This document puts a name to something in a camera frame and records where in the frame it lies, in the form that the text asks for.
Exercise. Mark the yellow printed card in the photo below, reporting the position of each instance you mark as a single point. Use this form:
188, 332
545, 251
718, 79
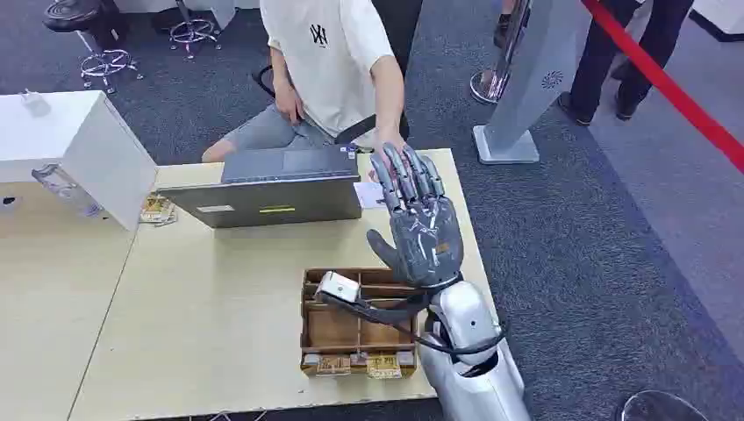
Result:
384, 366
333, 365

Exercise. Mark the chrome stanchion post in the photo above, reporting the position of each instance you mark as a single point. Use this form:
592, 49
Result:
497, 75

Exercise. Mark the small clear plastic object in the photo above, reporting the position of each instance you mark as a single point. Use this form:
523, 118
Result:
35, 103

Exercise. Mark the red barrier belt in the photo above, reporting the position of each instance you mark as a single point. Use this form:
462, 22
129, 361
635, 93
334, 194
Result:
668, 87

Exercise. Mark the grey laptop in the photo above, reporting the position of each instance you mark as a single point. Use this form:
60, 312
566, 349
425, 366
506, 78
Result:
273, 194

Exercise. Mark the seated person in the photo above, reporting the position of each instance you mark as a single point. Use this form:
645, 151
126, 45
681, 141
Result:
325, 64

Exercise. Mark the person's right hand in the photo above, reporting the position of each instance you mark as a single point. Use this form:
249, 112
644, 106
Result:
289, 103

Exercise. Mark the white paper card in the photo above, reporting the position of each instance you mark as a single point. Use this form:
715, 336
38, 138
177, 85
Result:
369, 194

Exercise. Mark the black office chair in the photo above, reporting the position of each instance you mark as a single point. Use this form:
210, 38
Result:
360, 129

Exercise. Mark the chrome stool base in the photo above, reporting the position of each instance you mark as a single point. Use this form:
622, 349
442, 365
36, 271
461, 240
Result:
107, 67
195, 32

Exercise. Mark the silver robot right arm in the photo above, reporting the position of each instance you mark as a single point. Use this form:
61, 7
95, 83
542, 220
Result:
471, 325

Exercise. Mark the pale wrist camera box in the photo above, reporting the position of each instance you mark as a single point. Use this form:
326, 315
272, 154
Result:
338, 286

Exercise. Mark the white furniture corner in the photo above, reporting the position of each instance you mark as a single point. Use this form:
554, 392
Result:
721, 14

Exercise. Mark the wooden card box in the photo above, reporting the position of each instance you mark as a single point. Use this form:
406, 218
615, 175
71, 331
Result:
331, 331

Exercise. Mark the black stool seat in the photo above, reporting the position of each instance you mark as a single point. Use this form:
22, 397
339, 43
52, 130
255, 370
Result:
75, 13

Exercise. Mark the person's left hand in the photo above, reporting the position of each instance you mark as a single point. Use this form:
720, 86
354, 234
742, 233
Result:
388, 138

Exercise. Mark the standing person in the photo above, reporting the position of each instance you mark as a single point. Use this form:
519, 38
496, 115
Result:
616, 52

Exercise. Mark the grey kiosk stand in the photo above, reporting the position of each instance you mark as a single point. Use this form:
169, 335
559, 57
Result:
526, 99

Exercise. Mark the white cabinet box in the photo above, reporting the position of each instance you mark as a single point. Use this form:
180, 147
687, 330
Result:
70, 145

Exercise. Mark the person's foot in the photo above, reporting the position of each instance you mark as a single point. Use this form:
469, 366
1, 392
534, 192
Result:
503, 26

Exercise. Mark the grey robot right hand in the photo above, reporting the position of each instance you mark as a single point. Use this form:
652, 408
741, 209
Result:
427, 244

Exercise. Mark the clear plastic bottle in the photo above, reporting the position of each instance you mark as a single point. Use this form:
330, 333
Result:
67, 190

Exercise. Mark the round glass stand base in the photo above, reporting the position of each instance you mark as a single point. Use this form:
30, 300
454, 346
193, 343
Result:
660, 408

